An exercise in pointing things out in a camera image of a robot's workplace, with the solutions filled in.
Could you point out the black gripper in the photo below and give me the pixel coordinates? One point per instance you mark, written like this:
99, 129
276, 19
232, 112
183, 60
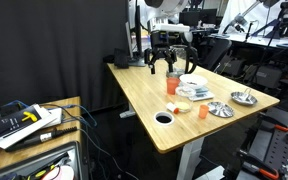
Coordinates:
160, 40

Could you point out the white salt cellar orange cap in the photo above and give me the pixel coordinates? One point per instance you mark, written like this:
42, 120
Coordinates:
170, 106

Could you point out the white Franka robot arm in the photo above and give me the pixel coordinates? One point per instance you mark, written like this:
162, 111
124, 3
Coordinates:
167, 6

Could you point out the large orange plastic cup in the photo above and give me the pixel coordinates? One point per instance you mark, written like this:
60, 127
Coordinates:
172, 87

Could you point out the black computer monitor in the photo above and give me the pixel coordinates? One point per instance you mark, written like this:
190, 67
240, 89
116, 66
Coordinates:
138, 33

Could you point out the white bowl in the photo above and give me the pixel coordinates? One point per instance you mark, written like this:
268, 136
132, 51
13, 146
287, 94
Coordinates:
187, 81

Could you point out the black speaker box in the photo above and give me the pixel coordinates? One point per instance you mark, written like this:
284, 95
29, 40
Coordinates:
120, 58

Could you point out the clear glass jar lid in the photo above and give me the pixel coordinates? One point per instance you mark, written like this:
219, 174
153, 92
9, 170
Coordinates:
184, 91

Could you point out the clear glass jar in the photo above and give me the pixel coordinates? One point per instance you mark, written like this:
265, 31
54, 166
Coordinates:
184, 106

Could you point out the black office chair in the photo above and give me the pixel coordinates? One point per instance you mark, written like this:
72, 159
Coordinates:
217, 50

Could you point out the silver digital kitchen scale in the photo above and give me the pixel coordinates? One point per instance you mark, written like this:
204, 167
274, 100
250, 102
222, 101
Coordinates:
204, 96

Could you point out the small orange plastic cup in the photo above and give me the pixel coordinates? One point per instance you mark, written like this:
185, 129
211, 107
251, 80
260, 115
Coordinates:
203, 112

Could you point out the round steel lid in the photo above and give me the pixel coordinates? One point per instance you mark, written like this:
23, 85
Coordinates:
220, 110

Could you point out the silver articulated lamp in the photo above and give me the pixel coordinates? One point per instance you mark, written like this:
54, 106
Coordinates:
239, 20

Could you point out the white table leg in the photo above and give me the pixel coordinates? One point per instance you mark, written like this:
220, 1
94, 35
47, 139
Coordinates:
189, 160

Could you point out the black curtain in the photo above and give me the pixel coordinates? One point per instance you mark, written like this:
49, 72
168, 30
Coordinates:
50, 50

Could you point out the grey tool case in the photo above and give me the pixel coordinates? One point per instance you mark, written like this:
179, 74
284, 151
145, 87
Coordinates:
74, 160

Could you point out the black perforated metal table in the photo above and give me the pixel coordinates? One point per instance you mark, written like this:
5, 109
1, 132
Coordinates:
277, 150

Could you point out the black handheld tool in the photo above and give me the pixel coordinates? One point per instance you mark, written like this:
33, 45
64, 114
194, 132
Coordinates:
34, 140

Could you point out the black book yellow logo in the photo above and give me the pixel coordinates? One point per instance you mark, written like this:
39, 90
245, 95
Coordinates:
14, 123

